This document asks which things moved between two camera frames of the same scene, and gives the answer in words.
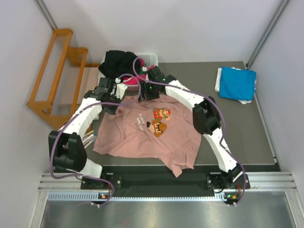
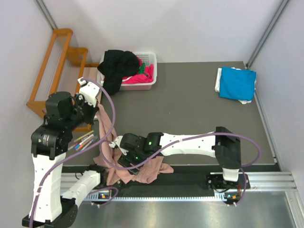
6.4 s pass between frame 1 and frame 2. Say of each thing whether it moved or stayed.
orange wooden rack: stayed
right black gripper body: moved
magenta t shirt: stayed
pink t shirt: moved
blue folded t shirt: stayed
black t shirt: stayed
